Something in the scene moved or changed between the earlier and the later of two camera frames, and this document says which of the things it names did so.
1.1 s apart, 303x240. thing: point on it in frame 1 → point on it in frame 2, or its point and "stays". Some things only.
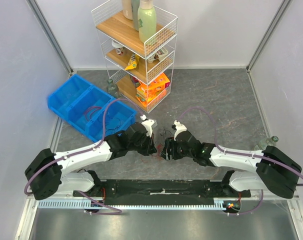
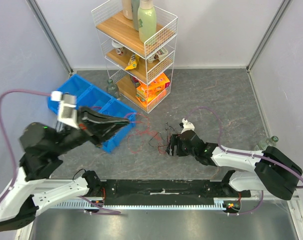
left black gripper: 150,148 → 99,132
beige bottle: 127,9 stays
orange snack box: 147,93 stays
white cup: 118,46 stays
